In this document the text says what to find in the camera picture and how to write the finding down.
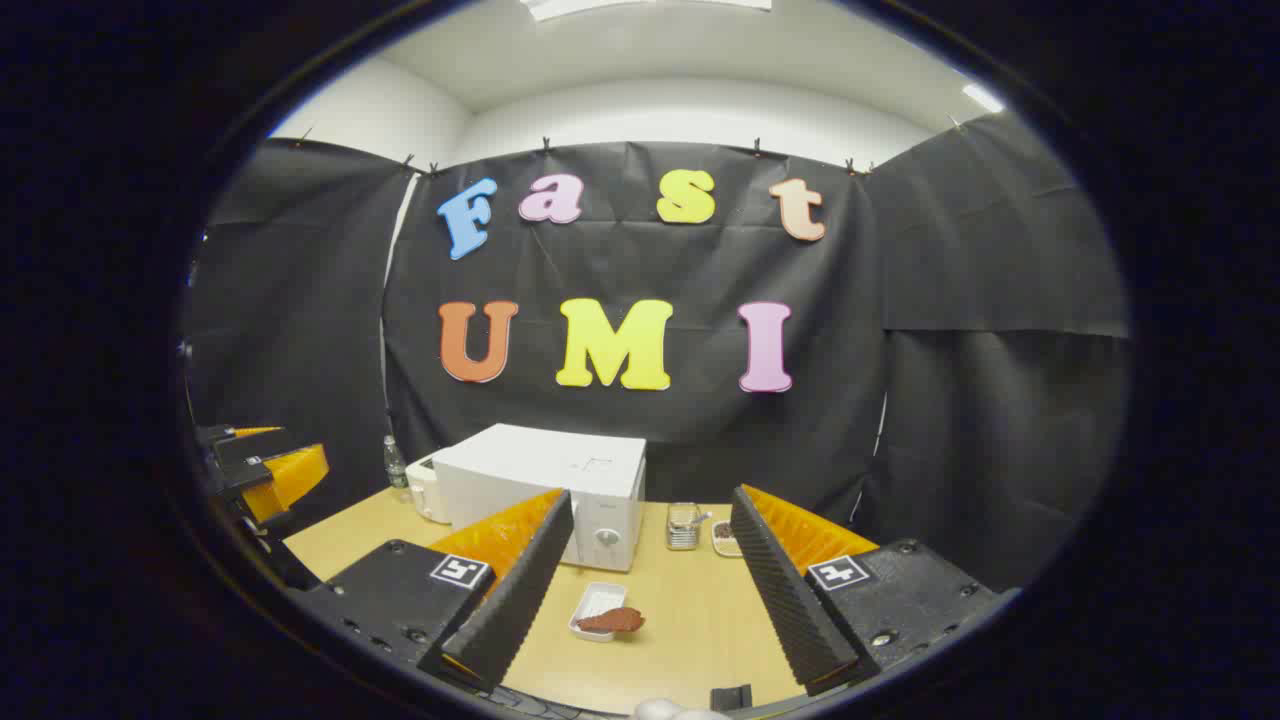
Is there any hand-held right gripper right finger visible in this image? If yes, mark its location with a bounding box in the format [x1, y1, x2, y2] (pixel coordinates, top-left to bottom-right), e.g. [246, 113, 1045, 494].
[730, 484, 1001, 698]

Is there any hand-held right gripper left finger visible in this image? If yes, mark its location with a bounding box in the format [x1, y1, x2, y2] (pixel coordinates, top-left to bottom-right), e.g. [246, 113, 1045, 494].
[300, 488, 576, 693]

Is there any brown meat piece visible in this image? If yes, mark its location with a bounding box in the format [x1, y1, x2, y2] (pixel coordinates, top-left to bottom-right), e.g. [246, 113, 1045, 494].
[576, 606, 646, 635]

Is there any white microwave oven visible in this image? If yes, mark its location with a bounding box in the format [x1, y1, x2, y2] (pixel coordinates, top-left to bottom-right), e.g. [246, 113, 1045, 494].
[432, 423, 648, 573]

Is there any white rectangular dish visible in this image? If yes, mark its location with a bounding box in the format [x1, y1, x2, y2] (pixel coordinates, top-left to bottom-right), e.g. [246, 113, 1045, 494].
[568, 582, 628, 643]

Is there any white toaster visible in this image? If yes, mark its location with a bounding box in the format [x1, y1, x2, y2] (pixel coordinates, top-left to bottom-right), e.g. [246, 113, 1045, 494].
[406, 452, 451, 523]

